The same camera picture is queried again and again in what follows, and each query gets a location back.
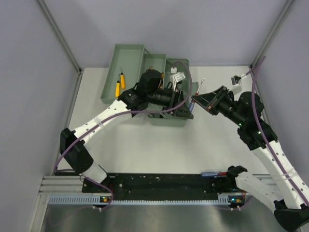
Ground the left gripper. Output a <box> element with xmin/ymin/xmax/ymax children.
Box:
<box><xmin>147</xmin><ymin>87</ymin><xmax>193</xmax><ymax>119</ymax></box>

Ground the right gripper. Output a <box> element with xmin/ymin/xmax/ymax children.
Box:
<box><xmin>192</xmin><ymin>86</ymin><xmax>246</xmax><ymax>127</ymax></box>

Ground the blue screwdriver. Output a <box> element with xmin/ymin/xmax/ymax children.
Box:
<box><xmin>189</xmin><ymin>78</ymin><xmax>205</xmax><ymax>112</ymax></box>
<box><xmin>200</xmin><ymin>172</ymin><xmax>227</xmax><ymax>178</ymax></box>

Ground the orange handled screwdriver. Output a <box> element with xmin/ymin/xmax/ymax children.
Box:
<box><xmin>120</xmin><ymin>68</ymin><xmax>126</xmax><ymax>89</ymax></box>

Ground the yellow handled screwdriver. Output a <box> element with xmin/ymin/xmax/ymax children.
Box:
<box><xmin>115</xmin><ymin>81</ymin><xmax>121</xmax><ymax>98</ymax></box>

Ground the green toolbox with clear lid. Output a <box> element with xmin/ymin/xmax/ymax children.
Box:
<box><xmin>101</xmin><ymin>43</ymin><xmax>197</xmax><ymax>127</ymax></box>

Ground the yellow black utility knife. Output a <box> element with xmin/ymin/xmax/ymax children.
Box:
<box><xmin>159</xmin><ymin>72</ymin><xmax>164</xmax><ymax>86</ymax></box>

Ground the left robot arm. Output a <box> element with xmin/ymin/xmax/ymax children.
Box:
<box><xmin>60</xmin><ymin>69</ymin><xmax>193</xmax><ymax>192</ymax></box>

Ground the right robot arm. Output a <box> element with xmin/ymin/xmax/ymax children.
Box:
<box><xmin>192</xmin><ymin>86</ymin><xmax>309</xmax><ymax>232</ymax></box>

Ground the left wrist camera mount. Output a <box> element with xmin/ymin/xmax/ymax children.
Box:
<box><xmin>169</xmin><ymin>67</ymin><xmax>186</xmax><ymax>91</ymax></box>

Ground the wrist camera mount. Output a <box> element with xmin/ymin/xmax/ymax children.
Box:
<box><xmin>231</xmin><ymin>75</ymin><xmax>242</xmax><ymax>95</ymax></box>
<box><xmin>169</xmin><ymin>67</ymin><xmax>186</xmax><ymax>91</ymax></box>

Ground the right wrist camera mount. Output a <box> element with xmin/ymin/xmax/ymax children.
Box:
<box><xmin>231</xmin><ymin>75</ymin><xmax>242</xmax><ymax>95</ymax></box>

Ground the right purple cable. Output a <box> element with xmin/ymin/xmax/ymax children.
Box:
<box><xmin>229</xmin><ymin>56</ymin><xmax>309</xmax><ymax>210</ymax></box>

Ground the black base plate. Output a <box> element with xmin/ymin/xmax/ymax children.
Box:
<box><xmin>82</xmin><ymin>173</ymin><xmax>256</xmax><ymax>201</ymax></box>

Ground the aluminium frame rail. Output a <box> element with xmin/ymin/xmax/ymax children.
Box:
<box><xmin>40</xmin><ymin>172</ymin><xmax>295</xmax><ymax>193</ymax></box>

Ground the white cable duct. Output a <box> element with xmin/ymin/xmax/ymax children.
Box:
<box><xmin>49</xmin><ymin>195</ymin><xmax>244</xmax><ymax>205</ymax></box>

